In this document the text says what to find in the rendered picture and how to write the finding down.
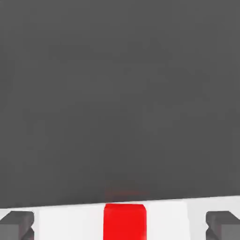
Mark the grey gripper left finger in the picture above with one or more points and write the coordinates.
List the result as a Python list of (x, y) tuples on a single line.
[(16, 223)]

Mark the small red cube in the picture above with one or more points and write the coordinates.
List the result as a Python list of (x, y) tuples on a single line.
[(124, 223)]

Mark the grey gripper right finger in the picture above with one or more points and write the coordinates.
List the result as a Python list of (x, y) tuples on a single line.
[(223, 223)]

